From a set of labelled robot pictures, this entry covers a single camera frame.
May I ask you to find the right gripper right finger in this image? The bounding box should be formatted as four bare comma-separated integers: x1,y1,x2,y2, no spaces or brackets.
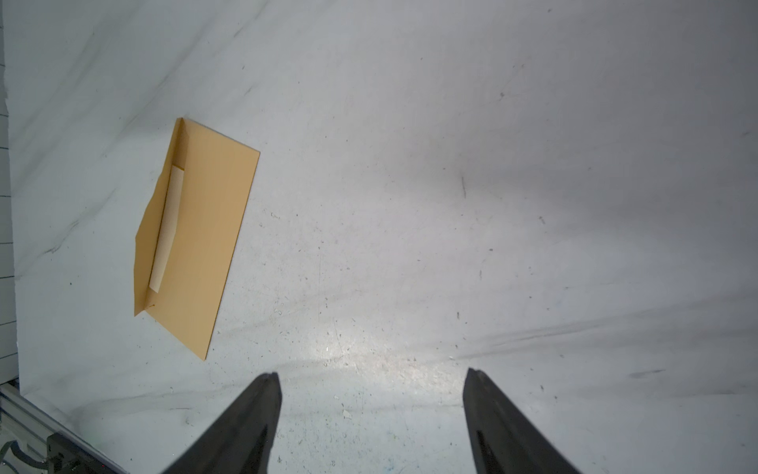
463,369,578,474

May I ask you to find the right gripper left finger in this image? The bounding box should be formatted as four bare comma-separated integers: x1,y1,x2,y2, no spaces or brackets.
166,372,282,474

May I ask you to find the tan kraft envelope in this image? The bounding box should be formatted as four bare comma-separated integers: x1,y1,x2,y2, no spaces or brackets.
133,118,261,359

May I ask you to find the peach lined letter paper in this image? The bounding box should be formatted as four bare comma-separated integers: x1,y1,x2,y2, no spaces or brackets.
149,166,185,292

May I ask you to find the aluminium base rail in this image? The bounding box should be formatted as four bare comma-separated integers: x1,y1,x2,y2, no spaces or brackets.
1,383,126,473

